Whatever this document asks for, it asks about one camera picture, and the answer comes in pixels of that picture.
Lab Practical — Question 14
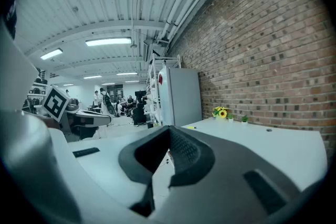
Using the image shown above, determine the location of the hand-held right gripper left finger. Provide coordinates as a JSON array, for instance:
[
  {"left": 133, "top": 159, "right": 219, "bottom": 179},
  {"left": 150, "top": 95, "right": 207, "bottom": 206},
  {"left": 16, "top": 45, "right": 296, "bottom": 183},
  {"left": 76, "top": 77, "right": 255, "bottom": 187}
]
[{"left": 118, "top": 125, "right": 171, "bottom": 218}]

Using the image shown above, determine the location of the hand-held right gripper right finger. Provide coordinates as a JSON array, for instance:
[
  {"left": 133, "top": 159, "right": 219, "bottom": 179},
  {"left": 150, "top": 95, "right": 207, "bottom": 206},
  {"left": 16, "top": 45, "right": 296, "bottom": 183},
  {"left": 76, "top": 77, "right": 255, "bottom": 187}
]
[{"left": 157, "top": 125, "right": 301, "bottom": 224}]

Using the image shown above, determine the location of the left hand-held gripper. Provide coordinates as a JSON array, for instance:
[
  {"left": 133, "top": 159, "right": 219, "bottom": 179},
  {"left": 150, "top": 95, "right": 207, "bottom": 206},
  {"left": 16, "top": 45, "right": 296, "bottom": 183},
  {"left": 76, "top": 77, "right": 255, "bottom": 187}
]
[{"left": 41, "top": 84, "right": 112, "bottom": 143}]

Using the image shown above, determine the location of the black flat rectangular object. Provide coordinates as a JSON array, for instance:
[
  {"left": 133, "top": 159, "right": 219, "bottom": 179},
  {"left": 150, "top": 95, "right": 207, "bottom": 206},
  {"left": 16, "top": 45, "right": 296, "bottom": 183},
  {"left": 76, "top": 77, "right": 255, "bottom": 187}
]
[{"left": 72, "top": 147, "right": 101, "bottom": 158}]

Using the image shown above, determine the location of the yellow sunflower bouquet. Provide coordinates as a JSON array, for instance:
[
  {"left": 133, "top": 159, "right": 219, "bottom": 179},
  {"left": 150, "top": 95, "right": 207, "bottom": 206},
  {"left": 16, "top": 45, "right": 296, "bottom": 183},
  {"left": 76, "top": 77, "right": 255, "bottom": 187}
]
[{"left": 212, "top": 106, "right": 228, "bottom": 119}]

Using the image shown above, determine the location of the grey metal cabinet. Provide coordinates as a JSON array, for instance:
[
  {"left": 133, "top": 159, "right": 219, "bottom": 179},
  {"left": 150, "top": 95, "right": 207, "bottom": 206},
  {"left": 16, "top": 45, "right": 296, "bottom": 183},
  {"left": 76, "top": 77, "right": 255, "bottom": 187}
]
[{"left": 158, "top": 66, "right": 203, "bottom": 127}]

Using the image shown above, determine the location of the white metal shelf rack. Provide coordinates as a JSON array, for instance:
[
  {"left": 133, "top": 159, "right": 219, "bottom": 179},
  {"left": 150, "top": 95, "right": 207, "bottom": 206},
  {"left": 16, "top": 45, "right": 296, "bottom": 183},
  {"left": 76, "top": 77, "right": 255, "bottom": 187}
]
[{"left": 145, "top": 54, "right": 182, "bottom": 125}]

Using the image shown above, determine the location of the white shelf with black bags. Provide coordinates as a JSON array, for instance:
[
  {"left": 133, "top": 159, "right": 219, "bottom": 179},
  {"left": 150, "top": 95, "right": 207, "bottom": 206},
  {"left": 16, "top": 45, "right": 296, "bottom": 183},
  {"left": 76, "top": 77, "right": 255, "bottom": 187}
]
[{"left": 25, "top": 68, "right": 49, "bottom": 114}]

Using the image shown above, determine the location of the long ceiling light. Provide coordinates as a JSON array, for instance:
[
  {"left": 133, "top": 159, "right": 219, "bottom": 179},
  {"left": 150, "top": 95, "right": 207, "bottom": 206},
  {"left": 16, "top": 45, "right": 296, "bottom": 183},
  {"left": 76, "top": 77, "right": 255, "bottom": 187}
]
[
  {"left": 85, "top": 37, "right": 132, "bottom": 47},
  {"left": 39, "top": 47, "right": 64, "bottom": 61}
]

